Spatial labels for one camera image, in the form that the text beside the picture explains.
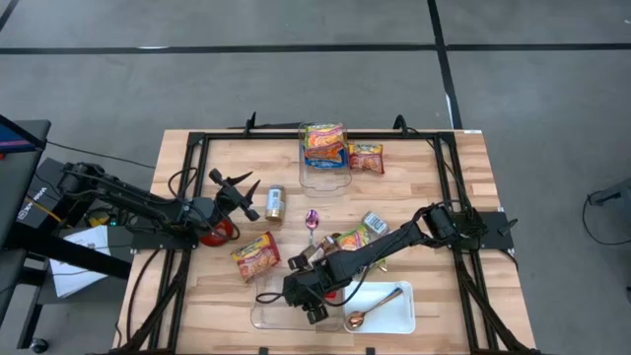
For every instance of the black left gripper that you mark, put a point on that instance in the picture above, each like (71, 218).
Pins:
(229, 202)

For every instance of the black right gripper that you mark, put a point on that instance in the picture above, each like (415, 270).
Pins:
(310, 288)

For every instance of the red patterned spice tin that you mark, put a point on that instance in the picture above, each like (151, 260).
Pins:
(331, 296)

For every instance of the white lid dried flakes jar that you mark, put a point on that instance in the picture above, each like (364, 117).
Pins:
(275, 202)

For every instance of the copper spoon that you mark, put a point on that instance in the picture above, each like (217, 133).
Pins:
(355, 319)

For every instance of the red roast beef ramen packet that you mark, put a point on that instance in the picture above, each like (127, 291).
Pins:
(256, 256)

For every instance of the lime chili ramen packet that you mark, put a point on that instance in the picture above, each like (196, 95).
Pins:
(352, 239)

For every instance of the yellow orange ramen packet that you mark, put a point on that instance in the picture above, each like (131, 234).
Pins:
(323, 134)

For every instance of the furikake jar white label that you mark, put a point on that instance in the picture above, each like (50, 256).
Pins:
(375, 223)

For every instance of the red yellow ramen packet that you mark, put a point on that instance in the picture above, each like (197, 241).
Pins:
(366, 159)

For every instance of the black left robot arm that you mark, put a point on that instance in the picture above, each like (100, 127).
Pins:
(138, 202)

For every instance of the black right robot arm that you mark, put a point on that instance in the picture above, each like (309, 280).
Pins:
(389, 241)

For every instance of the clear plastic storage bin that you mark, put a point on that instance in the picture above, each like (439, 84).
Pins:
(268, 315)
(325, 182)

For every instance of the red round object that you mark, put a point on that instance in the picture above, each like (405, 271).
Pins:
(217, 239)

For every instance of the orange brown snack packet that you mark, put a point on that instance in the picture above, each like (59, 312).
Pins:
(326, 244)

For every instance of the iridescent pink spoon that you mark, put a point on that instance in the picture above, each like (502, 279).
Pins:
(311, 219)

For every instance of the white plastic tray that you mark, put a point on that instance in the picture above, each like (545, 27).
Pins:
(394, 315)

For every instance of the blue ramen packet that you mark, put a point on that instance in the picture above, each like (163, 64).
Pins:
(328, 164)

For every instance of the black metal stand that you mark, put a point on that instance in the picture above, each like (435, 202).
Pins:
(74, 257)

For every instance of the white paper sheets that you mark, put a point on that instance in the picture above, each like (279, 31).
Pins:
(74, 276)

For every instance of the black equipment box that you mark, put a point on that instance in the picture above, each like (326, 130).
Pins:
(42, 192)

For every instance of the black desk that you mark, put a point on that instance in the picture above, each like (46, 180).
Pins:
(20, 187)

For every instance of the grey floor equipment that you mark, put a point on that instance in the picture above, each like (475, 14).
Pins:
(616, 194)

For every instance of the black metal table frame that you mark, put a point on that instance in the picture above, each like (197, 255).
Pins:
(222, 135)

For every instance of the black frame clamp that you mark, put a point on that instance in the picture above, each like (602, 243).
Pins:
(251, 125)
(400, 124)

